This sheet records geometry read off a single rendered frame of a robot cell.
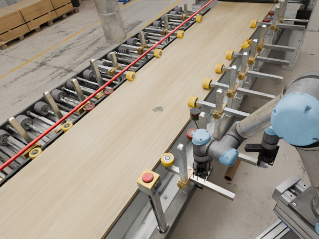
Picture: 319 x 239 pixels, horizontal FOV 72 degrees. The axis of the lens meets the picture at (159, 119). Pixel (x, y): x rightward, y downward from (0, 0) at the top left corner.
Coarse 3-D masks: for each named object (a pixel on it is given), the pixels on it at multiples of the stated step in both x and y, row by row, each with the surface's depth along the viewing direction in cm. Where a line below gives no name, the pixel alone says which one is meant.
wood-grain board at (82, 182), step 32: (192, 32) 258; (224, 32) 247; (160, 64) 213; (192, 64) 206; (224, 64) 199; (128, 96) 182; (160, 96) 176; (96, 128) 159; (128, 128) 155; (160, 128) 150; (32, 160) 144; (64, 160) 141; (96, 160) 137; (128, 160) 134; (160, 160) 134; (0, 192) 129; (32, 192) 126; (64, 192) 124; (96, 192) 121; (128, 192) 119; (0, 224) 114; (32, 224) 112; (64, 224) 110; (96, 224) 108
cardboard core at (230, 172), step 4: (236, 160) 219; (240, 160) 222; (236, 164) 217; (228, 168) 216; (232, 168) 213; (236, 168) 215; (228, 172) 211; (232, 172) 211; (224, 176) 212; (228, 176) 208; (232, 176) 209; (228, 180) 213
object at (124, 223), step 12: (252, 36) 252; (240, 60) 239; (228, 72) 213; (204, 108) 184; (192, 120) 169; (156, 168) 139; (132, 204) 127; (144, 204) 141; (120, 216) 119; (132, 216) 131; (120, 228) 123
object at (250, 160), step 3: (240, 153) 132; (240, 156) 130; (243, 156) 130; (246, 156) 130; (249, 156) 130; (240, 159) 132; (243, 159) 130; (246, 159) 129; (249, 159) 128; (252, 159) 128; (255, 159) 128; (246, 162) 130; (249, 162) 129; (252, 162) 128; (255, 162) 126; (255, 165) 128
